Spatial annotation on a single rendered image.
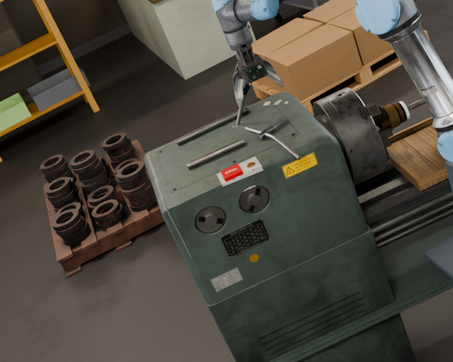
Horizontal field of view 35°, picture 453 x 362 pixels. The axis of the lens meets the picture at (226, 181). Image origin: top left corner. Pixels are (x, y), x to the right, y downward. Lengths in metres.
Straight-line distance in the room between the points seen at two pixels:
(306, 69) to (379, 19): 3.33
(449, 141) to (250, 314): 0.93
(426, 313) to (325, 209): 1.16
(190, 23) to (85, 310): 3.29
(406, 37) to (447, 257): 0.85
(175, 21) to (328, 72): 1.96
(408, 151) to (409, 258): 0.40
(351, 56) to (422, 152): 2.65
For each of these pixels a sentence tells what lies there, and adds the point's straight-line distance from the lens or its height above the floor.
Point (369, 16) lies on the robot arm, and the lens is 1.85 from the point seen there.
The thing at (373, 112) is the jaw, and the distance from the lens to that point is 2.45.
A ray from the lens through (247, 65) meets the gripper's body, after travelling 2.15.
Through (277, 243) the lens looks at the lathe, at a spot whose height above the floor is 0.97.
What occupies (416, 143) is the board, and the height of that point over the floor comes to 0.88.
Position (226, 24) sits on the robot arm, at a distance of 2.13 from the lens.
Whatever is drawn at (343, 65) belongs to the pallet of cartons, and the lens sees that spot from 5.29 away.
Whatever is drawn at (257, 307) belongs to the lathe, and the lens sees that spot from 2.46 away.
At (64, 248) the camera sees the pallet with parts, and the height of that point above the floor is 0.15.
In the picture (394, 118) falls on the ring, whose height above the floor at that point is 1.09.
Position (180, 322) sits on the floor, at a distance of 3.85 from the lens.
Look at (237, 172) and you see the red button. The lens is 2.20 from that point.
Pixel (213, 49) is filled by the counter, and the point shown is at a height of 0.14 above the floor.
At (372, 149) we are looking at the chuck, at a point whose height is 1.08.
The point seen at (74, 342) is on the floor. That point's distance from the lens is 4.16.
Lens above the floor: 2.29
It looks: 28 degrees down
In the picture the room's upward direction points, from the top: 24 degrees counter-clockwise
